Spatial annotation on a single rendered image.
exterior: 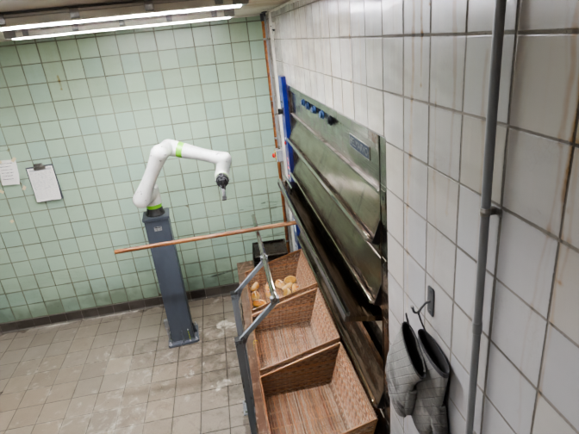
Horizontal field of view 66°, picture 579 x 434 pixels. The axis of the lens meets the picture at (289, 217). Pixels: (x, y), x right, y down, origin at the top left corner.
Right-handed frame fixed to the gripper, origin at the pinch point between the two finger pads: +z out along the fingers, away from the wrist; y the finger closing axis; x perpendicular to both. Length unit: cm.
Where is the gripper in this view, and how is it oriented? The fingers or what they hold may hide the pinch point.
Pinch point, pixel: (222, 189)
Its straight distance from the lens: 308.2
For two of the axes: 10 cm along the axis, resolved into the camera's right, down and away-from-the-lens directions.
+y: 1.0, 9.2, 3.8
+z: 1.6, 3.6, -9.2
